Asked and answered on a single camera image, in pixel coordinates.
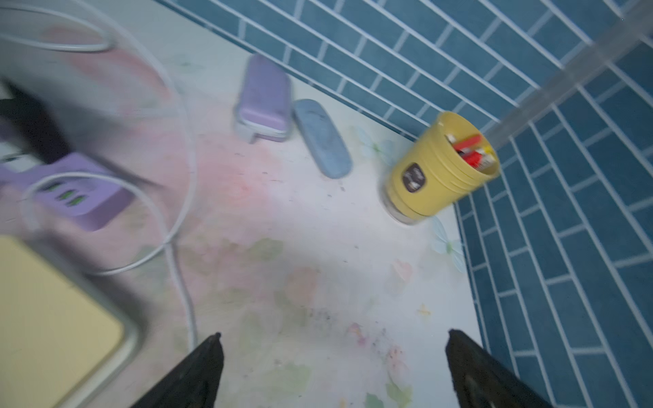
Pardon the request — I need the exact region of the blue pencil case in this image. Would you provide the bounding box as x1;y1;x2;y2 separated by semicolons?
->
292;99;353;180

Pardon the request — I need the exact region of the yellow electronic kitchen scale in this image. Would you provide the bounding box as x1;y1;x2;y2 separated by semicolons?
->
1;236;141;407

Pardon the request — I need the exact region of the yellow pen cup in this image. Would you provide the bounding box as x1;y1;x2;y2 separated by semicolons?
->
380;112;500;224

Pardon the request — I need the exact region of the floral table mat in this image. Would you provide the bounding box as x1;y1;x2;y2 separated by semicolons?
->
1;1;480;407

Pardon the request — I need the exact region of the black USB wall charger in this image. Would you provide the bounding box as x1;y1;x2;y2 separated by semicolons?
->
1;78;73;164

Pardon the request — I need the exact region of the purple power strip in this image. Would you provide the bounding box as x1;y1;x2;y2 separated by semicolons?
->
1;153;134;231

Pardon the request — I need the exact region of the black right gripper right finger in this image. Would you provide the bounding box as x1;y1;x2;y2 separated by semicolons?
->
446;329;552;408

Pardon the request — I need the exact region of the purple pencil case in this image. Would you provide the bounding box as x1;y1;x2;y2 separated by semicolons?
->
235;54;292;144

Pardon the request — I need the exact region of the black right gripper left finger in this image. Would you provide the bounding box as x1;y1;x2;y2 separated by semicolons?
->
132;333;224;408

